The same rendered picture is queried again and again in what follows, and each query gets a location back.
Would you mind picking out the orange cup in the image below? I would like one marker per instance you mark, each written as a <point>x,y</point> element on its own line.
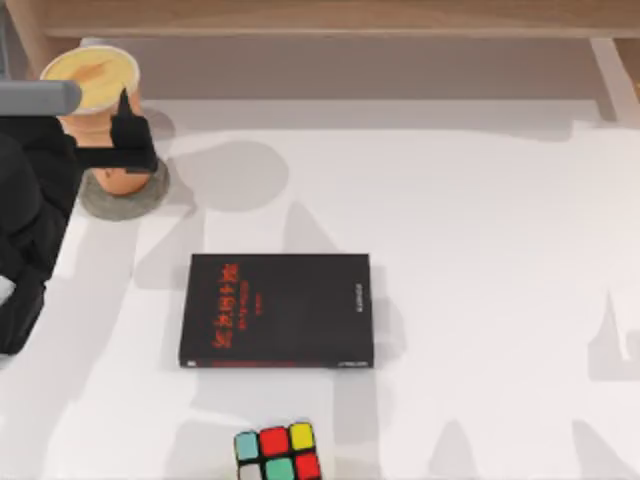
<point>95,80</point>

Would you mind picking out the grey round coaster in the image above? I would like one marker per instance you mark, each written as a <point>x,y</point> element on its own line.
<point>120,205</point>

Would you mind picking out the pale grey rounded box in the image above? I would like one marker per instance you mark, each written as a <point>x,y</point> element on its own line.
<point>35,97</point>

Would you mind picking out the wooden shelf unit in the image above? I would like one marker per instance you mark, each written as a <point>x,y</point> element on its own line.
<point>320,17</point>

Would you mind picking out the black book with red lettering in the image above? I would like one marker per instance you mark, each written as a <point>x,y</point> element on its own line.
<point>280,310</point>

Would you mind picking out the multicoloured puzzle cube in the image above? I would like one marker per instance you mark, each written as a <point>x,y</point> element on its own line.
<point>280,452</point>

